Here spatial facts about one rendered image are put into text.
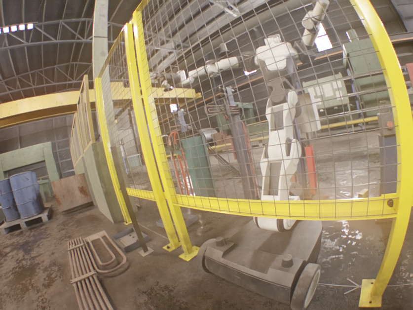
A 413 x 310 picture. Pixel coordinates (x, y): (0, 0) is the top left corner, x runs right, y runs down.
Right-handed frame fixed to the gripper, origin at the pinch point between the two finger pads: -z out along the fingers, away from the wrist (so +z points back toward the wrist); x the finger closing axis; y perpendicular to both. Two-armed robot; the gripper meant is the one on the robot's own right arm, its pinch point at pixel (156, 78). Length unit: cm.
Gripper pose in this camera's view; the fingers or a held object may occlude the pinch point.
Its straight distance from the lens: 132.1
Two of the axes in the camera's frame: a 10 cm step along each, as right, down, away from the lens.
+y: -2.9, -9.6, -0.3
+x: -6.4, 1.7, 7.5
